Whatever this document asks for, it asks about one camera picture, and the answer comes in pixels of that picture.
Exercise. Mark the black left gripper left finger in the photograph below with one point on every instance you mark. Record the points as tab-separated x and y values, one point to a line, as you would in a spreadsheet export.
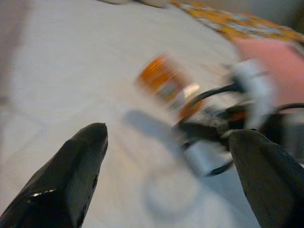
59	180

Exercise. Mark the pink pillow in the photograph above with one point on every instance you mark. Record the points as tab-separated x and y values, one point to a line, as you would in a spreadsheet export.
273	61

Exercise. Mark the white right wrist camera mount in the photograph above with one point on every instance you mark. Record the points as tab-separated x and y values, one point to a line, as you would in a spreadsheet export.
256	90

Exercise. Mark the yellow egg print blanket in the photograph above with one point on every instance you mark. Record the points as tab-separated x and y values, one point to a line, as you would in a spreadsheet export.
237	23

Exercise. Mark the picture cover book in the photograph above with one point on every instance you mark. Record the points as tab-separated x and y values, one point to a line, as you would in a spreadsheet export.
164	78

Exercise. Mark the white quilted mattress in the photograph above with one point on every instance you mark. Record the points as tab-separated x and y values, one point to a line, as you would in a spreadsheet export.
71	71

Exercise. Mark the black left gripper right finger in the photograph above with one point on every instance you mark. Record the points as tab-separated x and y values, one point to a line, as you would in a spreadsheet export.
270	180

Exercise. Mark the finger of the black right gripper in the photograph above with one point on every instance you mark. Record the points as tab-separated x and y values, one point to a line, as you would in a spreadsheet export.
199	131

